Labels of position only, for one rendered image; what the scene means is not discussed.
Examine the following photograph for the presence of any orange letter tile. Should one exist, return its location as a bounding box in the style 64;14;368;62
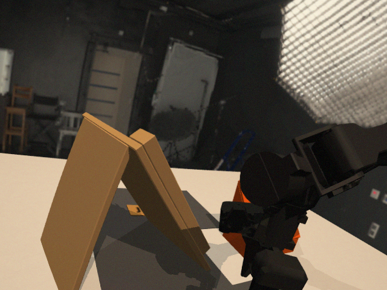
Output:
126;205;145;216

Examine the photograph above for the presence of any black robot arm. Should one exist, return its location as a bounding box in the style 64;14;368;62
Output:
219;122;387;242

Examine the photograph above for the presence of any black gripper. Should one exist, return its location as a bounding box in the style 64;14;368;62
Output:
241;203;308;290

